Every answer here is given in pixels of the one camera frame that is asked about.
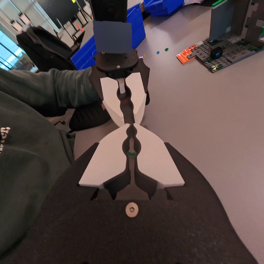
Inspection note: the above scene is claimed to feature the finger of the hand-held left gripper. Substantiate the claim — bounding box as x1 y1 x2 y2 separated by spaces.
126 72 147 124
100 76 132 127

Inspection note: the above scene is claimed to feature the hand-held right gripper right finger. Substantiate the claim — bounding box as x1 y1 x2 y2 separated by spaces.
131 124 185 188

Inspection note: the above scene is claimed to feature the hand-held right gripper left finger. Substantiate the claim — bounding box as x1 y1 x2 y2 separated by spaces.
79 124 131 188

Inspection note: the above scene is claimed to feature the blue plastic bin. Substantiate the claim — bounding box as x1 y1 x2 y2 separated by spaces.
144 0 185 17
70 4 147 71

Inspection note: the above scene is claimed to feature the person's left forearm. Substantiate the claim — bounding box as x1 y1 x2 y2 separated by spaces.
0 67 102 111

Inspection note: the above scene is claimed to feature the orange brick plate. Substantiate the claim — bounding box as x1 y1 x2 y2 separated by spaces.
176 44 199 65

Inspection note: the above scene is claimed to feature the black backpack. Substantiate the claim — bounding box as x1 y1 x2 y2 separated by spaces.
16 26 90 73

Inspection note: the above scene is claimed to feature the black monitor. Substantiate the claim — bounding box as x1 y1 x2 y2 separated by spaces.
36 0 89 22

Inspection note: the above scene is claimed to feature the grey green brick tower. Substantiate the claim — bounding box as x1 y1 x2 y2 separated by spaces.
194 0 264 74

